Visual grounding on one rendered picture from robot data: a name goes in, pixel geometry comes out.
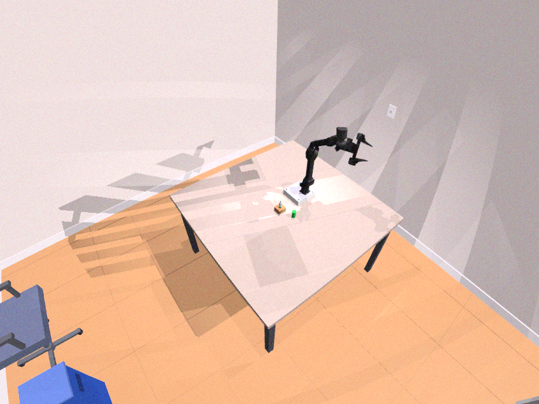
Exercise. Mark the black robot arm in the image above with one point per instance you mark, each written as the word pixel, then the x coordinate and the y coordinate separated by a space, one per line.
pixel 312 153

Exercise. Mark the tan wooden block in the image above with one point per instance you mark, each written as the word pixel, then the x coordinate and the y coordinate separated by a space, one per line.
pixel 279 210

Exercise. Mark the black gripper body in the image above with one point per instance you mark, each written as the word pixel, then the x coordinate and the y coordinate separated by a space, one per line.
pixel 354 149

